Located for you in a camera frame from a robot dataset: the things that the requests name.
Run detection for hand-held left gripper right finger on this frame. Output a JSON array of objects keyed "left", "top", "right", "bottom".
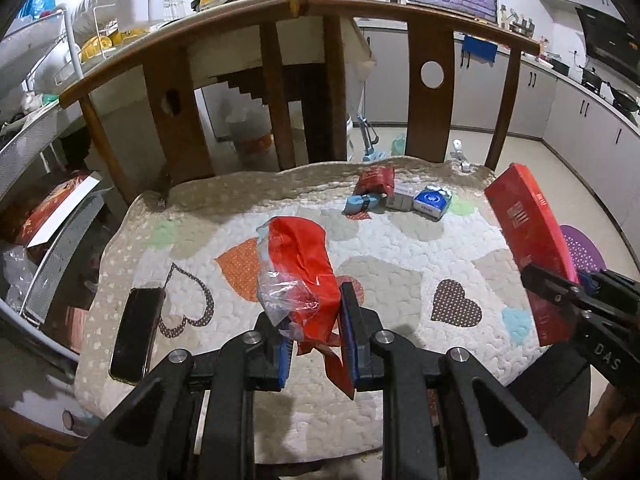
[{"left": 339, "top": 280, "right": 583, "bottom": 480}]

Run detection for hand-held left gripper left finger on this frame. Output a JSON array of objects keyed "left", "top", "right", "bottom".
[{"left": 57, "top": 310, "right": 293, "bottom": 480}]

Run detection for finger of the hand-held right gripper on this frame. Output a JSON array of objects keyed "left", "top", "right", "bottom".
[
  {"left": 579, "top": 269, "right": 640, "bottom": 311},
  {"left": 520, "top": 262, "right": 608, "bottom": 318}
]

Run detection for purple perforated basket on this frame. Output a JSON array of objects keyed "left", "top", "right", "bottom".
[{"left": 559, "top": 225, "right": 608, "bottom": 286}]

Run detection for long red box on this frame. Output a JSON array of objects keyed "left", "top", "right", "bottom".
[{"left": 484, "top": 162, "right": 581, "bottom": 347}]

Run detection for clear plastic wrapper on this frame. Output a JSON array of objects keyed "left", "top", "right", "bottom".
[{"left": 255, "top": 220, "right": 323, "bottom": 328}]

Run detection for red plastic bag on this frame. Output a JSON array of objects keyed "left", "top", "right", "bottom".
[{"left": 267, "top": 216, "right": 356, "bottom": 401}]

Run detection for blue tape roll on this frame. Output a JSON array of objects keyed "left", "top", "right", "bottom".
[{"left": 344, "top": 194, "right": 386, "bottom": 216}]

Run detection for small white box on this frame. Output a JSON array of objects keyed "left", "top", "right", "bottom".
[{"left": 385, "top": 190, "right": 418, "bottom": 212}]

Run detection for red packet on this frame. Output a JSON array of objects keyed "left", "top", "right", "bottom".
[{"left": 354, "top": 166, "right": 396, "bottom": 196}]

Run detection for blue floral tissue pack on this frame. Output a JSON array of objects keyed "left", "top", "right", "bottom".
[{"left": 412, "top": 185, "right": 455, "bottom": 220}]

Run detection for quilted heart-print chair cushion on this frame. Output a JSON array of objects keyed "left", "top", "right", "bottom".
[{"left": 75, "top": 156, "right": 563, "bottom": 466}]

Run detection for black phone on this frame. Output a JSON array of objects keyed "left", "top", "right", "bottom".
[{"left": 109, "top": 286, "right": 166, "bottom": 385}]

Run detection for grey kitchen base cabinets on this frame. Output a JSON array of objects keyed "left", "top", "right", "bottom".
[{"left": 360, "top": 25, "right": 640, "bottom": 261}]

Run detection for blue mop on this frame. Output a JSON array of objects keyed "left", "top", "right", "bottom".
[{"left": 350, "top": 110, "right": 386, "bottom": 163}]

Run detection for black wok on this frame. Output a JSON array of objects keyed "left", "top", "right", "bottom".
[{"left": 607, "top": 82, "right": 640, "bottom": 113}]

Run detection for brown wooden chair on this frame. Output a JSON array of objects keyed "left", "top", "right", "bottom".
[{"left": 59, "top": 0, "right": 542, "bottom": 201}]

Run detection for white plastic bucket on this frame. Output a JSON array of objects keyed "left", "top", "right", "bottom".
[{"left": 225, "top": 110, "right": 273, "bottom": 158}]

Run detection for blue hanging towel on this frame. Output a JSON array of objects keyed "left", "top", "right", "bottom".
[{"left": 461, "top": 34, "right": 498, "bottom": 65}]

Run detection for black range hood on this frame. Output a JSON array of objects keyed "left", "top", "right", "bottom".
[{"left": 575, "top": 5, "right": 640, "bottom": 78}]

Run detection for metal spice rack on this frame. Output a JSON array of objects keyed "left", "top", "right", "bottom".
[{"left": 500, "top": 5, "right": 536, "bottom": 36}]

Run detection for clear plastic bag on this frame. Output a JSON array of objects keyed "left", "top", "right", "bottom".
[{"left": 0, "top": 245, "right": 38, "bottom": 311}]

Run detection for orange red carton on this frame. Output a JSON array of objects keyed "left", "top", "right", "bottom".
[{"left": 15, "top": 170, "right": 101, "bottom": 248}]

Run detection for metal mesh shelf rack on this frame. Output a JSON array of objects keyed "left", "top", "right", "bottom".
[{"left": 0, "top": 10, "right": 106, "bottom": 331}]

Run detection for yellow bowl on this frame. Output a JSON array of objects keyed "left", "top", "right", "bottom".
[{"left": 80, "top": 35, "right": 113, "bottom": 61}]

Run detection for white wire dish rack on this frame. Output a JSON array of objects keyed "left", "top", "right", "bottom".
[{"left": 70, "top": 0, "right": 188, "bottom": 56}]

